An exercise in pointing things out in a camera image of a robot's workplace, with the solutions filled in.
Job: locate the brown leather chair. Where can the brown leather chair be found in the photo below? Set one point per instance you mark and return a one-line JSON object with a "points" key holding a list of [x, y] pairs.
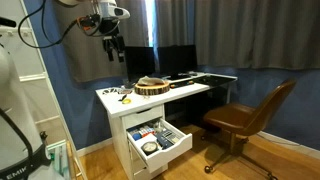
{"points": [[246, 116]]}

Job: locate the zigzag patterned case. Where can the zigzag patterned case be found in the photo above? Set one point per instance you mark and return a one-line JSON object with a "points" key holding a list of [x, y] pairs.
{"points": [[125, 91]]}

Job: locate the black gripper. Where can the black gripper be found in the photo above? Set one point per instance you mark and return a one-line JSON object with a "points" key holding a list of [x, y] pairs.
{"points": [[109, 28]]}

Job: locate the blue ball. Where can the blue ball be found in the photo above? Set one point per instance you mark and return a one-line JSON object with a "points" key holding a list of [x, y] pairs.
{"points": [[136, 136]]}

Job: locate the grey curtain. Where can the grey curtain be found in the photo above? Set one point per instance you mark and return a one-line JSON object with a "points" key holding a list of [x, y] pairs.
{"points": [[83, 56], [250, 33]]}

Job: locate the white card box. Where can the white card box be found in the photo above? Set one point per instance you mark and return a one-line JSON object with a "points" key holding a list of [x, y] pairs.
{"points": [[145, 139]]}

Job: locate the round wooden log slab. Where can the round wooden log slab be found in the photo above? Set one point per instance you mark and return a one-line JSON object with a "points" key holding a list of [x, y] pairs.
{"points": [[153, 90]]}

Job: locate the white open drawer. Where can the white open drawer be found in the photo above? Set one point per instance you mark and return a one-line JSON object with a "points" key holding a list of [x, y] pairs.
{"points": [[173, 150]]}

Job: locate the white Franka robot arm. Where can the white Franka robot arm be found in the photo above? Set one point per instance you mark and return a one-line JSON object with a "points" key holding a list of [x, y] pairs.
{"points": [[13, 100]]}

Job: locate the white ladder shelf frame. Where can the white ladder shelf frame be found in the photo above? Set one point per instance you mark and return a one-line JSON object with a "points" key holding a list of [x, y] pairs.
{"points": [[33, 77]]}

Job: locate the black mouse pad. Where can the black mouse pad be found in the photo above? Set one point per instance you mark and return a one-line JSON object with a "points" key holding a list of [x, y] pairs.
{"points": [[218, 80]]}

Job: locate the grey tape roll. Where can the grey tape roll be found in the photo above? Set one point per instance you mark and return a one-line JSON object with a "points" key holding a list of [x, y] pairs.
{"points": [[150, 147]]}

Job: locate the clear glass jar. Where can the clear glass jar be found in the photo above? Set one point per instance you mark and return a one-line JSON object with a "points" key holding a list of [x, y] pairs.
{"points": [[158, 126]]}

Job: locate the black computer monitor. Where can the black computer monitor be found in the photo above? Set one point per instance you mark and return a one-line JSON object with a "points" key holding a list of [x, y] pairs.
{"points": [[140, 63], [176, 60]]}

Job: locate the blue Berkeley Engineering notebook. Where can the blue Berkeley Engineering notebook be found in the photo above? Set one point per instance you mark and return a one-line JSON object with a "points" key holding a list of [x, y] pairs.
{"points": [[163, 143]]}

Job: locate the grey button calculator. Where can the grey button calculator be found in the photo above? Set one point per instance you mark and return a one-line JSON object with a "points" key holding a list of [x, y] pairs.
{"points": [[168, 136]]}

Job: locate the black device with coloured buttons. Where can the black device with coloured buttons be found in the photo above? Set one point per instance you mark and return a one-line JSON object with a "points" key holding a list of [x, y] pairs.
{"points": [[181, 84]]}

